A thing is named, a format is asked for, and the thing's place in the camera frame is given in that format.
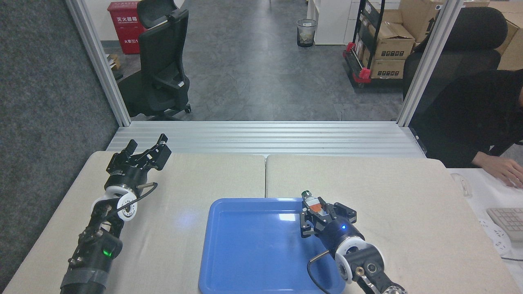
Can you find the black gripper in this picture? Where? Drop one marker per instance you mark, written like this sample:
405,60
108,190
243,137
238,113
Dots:
339,234
128,172

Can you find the person's hand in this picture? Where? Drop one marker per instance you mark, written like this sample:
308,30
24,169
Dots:
504,170

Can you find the beige keyboard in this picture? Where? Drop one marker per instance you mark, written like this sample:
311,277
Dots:
508,222

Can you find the black wide-back office chair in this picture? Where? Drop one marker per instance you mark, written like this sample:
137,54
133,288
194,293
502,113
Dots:
470,41

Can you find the silver aluminium post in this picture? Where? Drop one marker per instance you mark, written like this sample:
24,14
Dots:
429,61
98,61

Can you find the small cardboard box on floor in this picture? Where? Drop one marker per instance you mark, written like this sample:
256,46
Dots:
113,61

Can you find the black cart with red corners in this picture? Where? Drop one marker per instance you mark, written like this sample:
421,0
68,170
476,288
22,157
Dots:
361,75

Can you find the open-flap cardboard box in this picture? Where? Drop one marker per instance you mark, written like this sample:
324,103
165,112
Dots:
392,41

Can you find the plain stacked cardboard boxes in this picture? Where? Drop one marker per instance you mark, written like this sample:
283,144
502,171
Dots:
512,36

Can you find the white cabinet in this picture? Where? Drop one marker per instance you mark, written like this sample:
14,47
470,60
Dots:
331,20

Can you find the low flat cardboard box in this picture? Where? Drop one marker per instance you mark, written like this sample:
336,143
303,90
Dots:
386,68

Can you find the black mesh trash bin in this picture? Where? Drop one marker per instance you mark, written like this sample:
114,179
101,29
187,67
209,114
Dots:
306,34

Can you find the red fire extinguisher box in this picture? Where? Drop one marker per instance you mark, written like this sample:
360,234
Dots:
124,28

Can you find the ribbed aluminium platform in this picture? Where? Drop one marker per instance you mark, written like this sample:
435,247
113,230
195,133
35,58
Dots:
265,139

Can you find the black office chair with headrest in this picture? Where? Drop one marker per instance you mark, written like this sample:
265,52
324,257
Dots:
161,69

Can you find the person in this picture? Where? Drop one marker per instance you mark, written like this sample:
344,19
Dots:
470,110

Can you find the blue plastic tray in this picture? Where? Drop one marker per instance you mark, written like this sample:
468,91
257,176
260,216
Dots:
261,249

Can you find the large tall cardboard box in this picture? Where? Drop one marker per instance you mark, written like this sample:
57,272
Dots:
419,16

